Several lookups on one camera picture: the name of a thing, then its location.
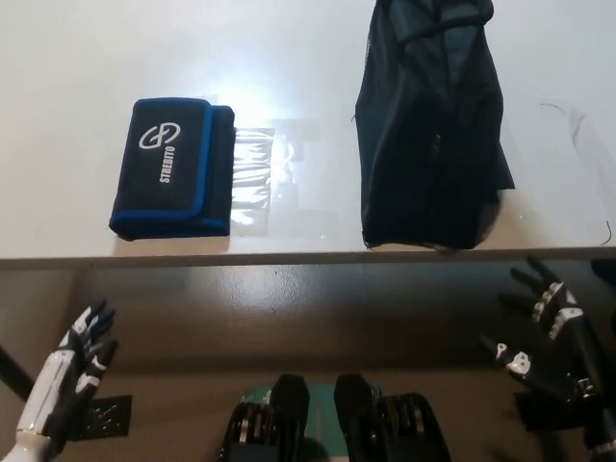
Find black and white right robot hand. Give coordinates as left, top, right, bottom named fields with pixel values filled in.
left=480, top=255, right=616, bottom=403

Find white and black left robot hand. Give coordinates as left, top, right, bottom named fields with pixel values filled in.
left=0, top=300, right=119, bottom=462

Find black notebook case blue trim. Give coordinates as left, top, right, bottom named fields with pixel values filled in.
left=108, top=97, right=237, bottom=242

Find robot legs and feet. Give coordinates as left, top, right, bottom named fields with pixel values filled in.
left=216, top=372, right=453, bottom=462

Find clear tape patch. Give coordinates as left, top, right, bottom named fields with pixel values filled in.
left=229, top=125, right=320, bottom=241

